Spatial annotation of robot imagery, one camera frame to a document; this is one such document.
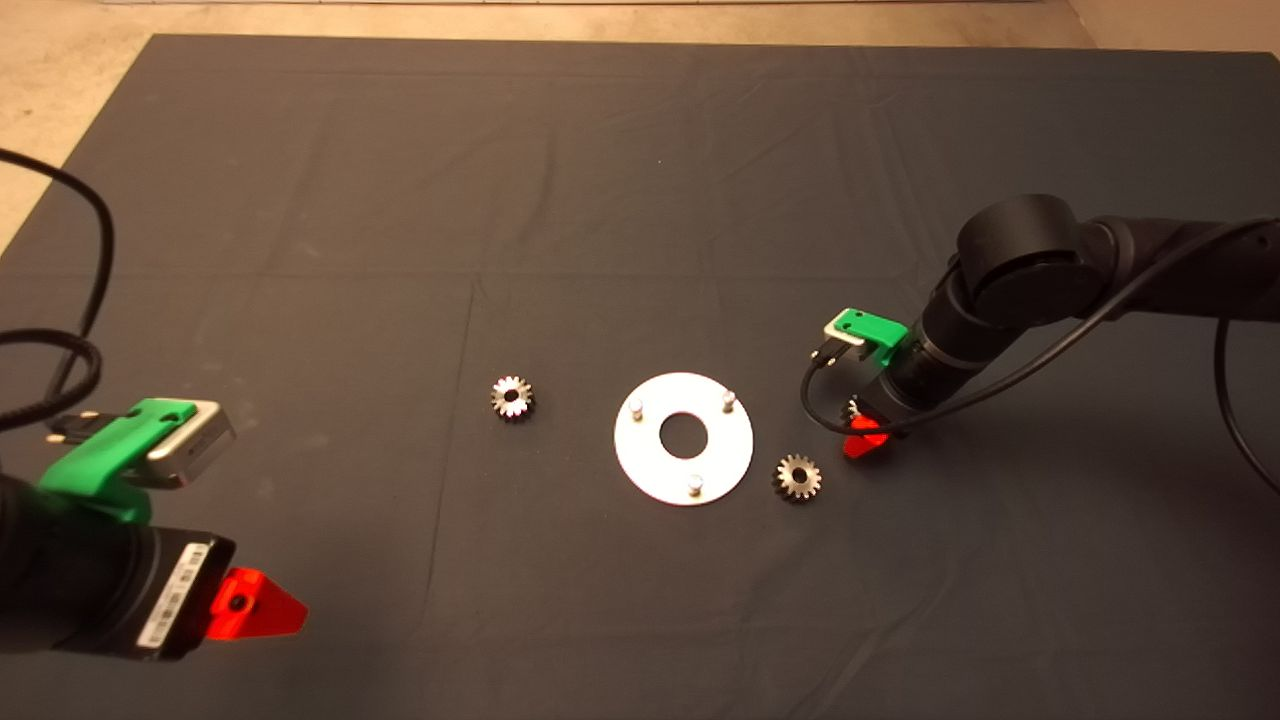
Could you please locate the white round pegged plate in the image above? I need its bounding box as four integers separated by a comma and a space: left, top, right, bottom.
613, 372, 754, 507

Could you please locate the left wrist green camera mount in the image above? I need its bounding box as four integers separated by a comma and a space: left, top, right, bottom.
38, 398, 198, 523

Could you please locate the thick braided black cable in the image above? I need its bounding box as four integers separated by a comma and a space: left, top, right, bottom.
0, 330, 103, 441

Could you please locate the right wrist green camera mount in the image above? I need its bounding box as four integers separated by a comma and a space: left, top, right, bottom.
835, 308, 911, 368

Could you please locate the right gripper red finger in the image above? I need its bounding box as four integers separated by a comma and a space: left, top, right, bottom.
843, 412, 891, 461

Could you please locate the thin black cable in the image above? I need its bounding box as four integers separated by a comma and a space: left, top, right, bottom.
0, 147, 115, 401

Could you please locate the wrist green camera mount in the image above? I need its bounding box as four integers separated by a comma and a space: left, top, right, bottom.
835, 308, 911, 368
38, 398, 198, 523

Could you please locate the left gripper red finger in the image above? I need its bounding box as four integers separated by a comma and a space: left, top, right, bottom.
208, 567, 309, 641

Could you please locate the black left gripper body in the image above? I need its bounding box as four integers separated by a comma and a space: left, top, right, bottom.
108, 523, 237, 662

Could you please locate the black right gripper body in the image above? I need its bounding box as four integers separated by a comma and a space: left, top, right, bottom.
877, 340, 977, 437

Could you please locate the dark grey table cloth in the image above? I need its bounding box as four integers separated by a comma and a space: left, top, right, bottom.
0, 35, 1280, 720

